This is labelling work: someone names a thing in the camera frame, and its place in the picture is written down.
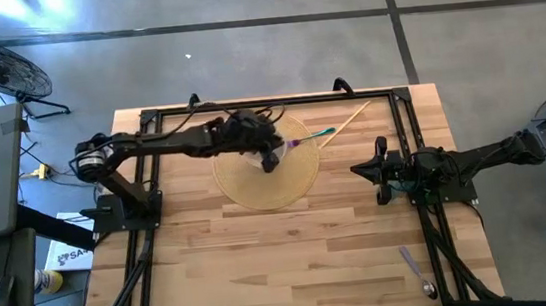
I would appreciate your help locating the pale wooden chopstick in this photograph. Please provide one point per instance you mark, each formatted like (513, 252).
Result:
(346, 123)

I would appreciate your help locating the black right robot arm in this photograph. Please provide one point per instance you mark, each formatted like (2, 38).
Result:
(479, 155)

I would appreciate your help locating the purple and teal fork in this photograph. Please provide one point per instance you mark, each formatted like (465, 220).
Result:
(311, 136)

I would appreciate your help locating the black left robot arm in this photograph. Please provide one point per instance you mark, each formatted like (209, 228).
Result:
(161, 142)

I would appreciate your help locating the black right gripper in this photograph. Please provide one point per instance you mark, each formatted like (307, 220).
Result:
(392, 169)

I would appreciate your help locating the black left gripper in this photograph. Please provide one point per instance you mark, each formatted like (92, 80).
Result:
(246, 130)

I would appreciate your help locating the yellow bottle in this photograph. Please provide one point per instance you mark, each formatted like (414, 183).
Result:
(48, 281)

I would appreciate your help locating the white printed cardboard box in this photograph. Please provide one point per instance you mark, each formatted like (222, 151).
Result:
(69, 255)

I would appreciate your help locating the yellow power strip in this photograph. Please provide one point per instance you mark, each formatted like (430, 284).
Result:
(42, 171)

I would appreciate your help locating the round woven beige placemat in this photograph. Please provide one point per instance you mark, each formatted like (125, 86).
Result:
(281, 187)

